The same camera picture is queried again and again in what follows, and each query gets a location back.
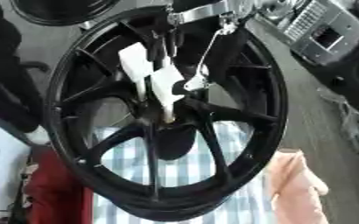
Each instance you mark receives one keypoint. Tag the black spoked wheel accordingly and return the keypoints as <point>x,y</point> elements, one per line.
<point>187,201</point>

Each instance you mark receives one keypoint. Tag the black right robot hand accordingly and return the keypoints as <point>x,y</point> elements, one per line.
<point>218,52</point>

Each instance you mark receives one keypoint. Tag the black round tyre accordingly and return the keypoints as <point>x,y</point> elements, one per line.
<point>60,11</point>

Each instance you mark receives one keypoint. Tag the red cloth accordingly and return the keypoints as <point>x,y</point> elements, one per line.
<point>55,189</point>

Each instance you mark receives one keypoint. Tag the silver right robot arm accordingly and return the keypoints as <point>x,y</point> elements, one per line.
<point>320,32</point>

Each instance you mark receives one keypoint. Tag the white sheet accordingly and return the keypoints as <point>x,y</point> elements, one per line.
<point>1,175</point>

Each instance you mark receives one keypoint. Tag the peach cloth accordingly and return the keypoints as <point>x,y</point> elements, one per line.
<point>295,189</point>

